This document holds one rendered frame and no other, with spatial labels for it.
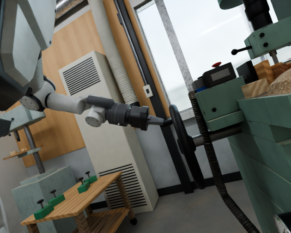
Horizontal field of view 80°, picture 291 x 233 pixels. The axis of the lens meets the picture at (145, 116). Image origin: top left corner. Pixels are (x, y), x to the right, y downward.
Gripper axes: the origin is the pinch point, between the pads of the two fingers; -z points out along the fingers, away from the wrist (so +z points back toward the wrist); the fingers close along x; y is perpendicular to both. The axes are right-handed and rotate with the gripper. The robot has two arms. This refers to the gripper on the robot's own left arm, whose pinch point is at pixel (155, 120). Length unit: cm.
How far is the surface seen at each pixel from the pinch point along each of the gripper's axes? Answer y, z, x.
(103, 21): 141, 86, -44
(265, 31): 19.7, -27.8, 27.0
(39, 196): -32, 117, -141
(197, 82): 7.0, -12.0, 15.6
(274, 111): -11.3, -24.3, 29.0
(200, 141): -7.4, -16.1, 4.2
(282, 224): -28.5, -28.5, 19.0
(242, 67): 13.9, -24.7, 18.2
